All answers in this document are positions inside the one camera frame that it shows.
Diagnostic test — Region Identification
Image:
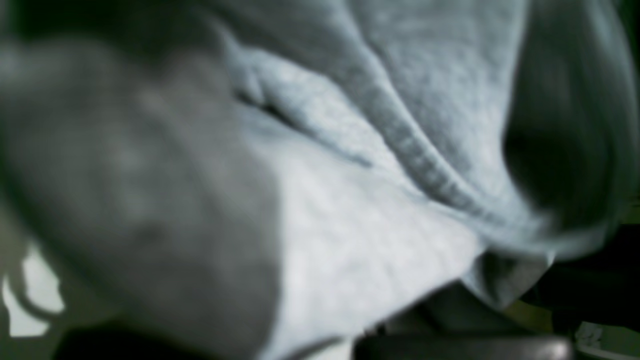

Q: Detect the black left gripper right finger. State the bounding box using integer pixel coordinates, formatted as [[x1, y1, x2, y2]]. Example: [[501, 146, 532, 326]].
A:
[[352, 282, 576, 360]]

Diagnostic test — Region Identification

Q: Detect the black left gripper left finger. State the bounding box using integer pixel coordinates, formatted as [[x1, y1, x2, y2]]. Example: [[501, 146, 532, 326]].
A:
[[1, 39, 281, 360]]

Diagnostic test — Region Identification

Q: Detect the grey T-shirt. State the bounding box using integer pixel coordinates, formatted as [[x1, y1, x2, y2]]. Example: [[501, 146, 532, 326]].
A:
[[205, 0, 639, 360]]

